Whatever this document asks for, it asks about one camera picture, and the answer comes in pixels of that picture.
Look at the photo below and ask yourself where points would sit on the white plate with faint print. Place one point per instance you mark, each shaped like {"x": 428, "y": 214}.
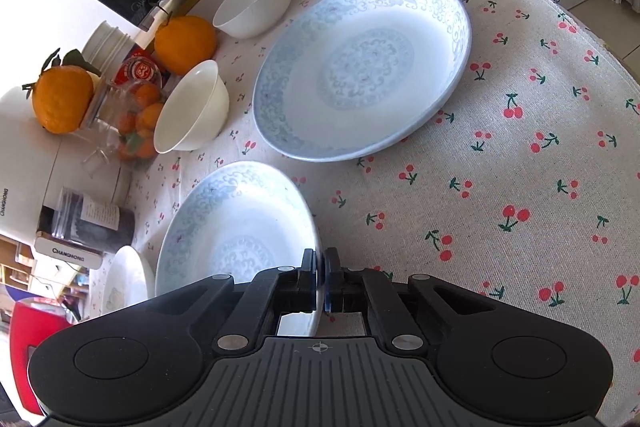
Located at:
{"x": 129, "y": 281}

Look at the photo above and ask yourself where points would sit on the stack of white paper cups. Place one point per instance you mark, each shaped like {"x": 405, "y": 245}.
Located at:
{"x": 105, "y": 40}

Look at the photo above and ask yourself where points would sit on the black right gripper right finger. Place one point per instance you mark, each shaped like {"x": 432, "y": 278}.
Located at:
{"x": 383, "y": 304}

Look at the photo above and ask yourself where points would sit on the cream bowl with foot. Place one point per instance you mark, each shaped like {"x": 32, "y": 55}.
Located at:
{"x": 195, "y": 112}

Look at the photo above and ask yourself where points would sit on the large orange on jar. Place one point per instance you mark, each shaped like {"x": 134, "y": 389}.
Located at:
{"x": 63, "y": 92}

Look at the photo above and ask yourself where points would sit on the red stool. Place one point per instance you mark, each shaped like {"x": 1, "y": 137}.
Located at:
{"x": 34, "y": 320}

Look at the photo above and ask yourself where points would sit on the glass jar with small oranges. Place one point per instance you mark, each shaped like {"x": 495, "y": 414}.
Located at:
{"x": 120, "y": 123}

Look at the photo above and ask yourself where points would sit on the large blue patterned plate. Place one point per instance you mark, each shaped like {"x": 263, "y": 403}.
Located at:
{"x": 349, "y": 78}

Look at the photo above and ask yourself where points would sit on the large orange on table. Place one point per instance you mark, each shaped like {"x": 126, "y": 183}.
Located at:
{"x": 182, "y": 42}

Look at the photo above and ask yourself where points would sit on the clear jar with dark contents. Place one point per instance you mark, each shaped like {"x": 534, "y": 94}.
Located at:
{"x": 80, "y": 230}

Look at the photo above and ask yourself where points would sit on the white speckled round bowl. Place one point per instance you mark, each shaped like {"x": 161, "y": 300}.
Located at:
{"x": 244, "y": 19}

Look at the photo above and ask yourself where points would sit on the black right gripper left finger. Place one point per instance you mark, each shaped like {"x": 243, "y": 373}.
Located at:
{"x": 280, "y": 301}

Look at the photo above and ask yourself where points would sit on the white Changhong appliance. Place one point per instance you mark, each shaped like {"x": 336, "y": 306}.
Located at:
{"x": 36, "y": 165}

